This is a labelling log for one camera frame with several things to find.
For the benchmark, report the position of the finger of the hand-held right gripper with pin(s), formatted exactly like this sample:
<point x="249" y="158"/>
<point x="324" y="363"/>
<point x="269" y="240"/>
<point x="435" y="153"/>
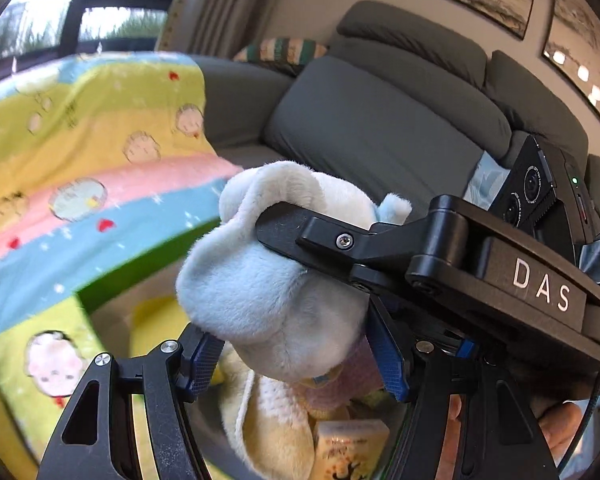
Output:
<point x="325" y="240"/>

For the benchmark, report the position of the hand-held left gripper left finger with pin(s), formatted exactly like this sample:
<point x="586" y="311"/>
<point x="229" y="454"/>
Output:
<point x="202" y="360"/>

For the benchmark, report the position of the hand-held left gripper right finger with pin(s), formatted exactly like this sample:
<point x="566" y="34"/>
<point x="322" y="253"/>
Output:
<point x="387" y="350"/>

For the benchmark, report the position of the purple knit towel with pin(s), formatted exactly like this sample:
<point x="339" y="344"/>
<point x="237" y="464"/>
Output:
<point x="330" y="385"/>

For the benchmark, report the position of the white plush toy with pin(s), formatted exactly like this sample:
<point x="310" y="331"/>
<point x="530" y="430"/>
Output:
<point x="260" y="300"/>

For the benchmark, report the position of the yellow towel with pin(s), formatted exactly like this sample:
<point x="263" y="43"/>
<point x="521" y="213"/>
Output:
<point x="265" y="425"/>

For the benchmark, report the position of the small yellow carton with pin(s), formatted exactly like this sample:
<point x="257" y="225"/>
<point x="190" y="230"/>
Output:
<point x="350" y="447"/>

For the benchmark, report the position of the green box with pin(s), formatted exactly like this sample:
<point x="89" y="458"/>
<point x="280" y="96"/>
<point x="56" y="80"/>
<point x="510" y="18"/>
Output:
<point x="110" y="285"/>

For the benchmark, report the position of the person's right hand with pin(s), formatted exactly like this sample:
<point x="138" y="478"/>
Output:
<point x="562" y="427"/>

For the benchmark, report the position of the yellow sponge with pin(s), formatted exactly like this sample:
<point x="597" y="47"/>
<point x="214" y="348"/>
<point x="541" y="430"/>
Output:
<point x="147" y="320"/>

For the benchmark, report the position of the light blue cloth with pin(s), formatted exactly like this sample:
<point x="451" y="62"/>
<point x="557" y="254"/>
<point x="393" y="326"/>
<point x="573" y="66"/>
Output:
<point x="485" y="180"/>

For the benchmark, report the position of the grey sofa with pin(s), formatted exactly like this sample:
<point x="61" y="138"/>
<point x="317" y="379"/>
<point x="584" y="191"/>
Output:
<point x="380" y="125"/>

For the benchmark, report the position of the striped printed pillow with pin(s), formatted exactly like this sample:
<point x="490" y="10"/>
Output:
<point x="280" y="50"/>

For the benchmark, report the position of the cartoon printed striped blanket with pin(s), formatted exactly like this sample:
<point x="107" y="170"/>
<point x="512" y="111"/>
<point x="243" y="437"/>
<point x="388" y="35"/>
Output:
<point x="80" y="160"/>

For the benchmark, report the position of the grey curtain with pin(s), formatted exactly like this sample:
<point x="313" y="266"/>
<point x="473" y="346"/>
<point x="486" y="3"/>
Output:
<point x="215" y="5"/>

